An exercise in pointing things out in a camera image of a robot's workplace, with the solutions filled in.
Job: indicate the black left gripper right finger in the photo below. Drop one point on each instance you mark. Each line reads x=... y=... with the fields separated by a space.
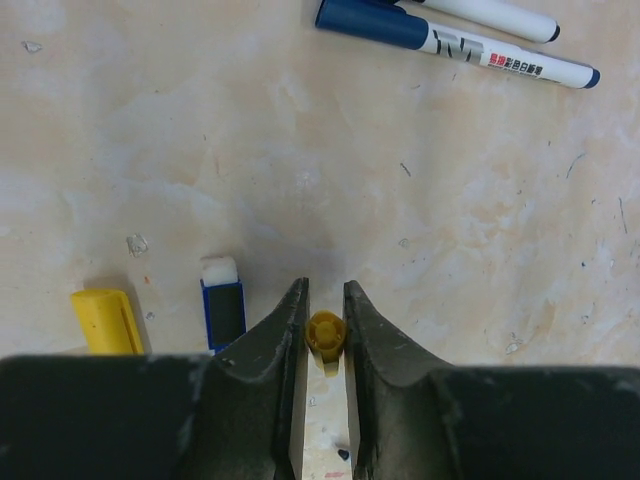
x=413 y=415

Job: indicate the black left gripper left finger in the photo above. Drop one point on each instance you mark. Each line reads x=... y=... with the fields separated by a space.
x=238 y=414

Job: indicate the yellow clear-pen cap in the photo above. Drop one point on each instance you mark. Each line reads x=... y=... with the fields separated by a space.
x=325 y=335

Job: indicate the yellow marker cap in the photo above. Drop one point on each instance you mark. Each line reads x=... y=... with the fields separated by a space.
x=107 y=321

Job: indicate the dark blue capped marker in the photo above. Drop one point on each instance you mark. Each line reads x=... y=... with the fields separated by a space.
x=391 y=24

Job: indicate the black eraser-cap white marker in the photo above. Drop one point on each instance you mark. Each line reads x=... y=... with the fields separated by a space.
x=501 y=16

